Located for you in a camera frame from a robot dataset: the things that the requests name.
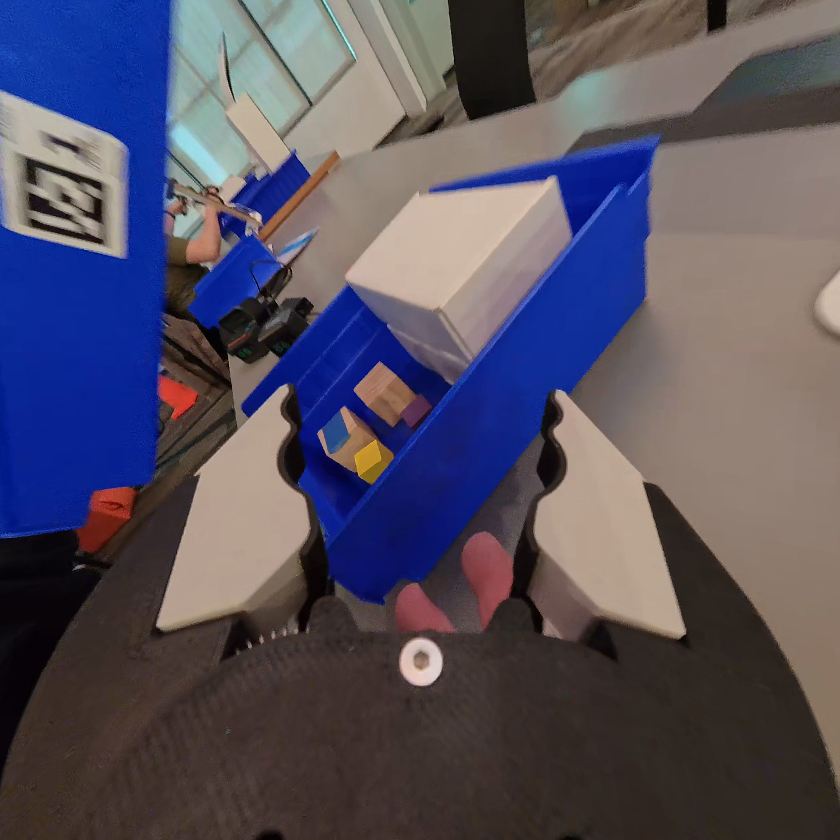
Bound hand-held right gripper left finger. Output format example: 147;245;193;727
155;386;329;634

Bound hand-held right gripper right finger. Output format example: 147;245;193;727
514;390;688;642

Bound blue taped wooden cube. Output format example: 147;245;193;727
317;406;378;473
354;361;417;427

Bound blue plastic bin with tag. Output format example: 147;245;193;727
0;0;173;539

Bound person's right hand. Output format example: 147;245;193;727
394;532;514;635

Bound red folded cloth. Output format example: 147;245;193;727
157;375;199;421

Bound brown slatted chair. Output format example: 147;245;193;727
161;315;232;460

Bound yellow wooden cube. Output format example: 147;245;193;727
354;438;395;485

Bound black battery pack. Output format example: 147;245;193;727
259;297;315;358
218;307;270;364

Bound blue storage bin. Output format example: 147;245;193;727
220;150;311;234
189;235;277;329

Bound long wooden slat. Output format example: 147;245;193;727
259;151;341;240

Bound white standing sign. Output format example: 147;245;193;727
217;31;291;177

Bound black looped cable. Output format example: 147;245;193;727
249;259;294;312

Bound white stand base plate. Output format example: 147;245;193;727
814;269;840;339

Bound black post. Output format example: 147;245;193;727
448;0;538;121

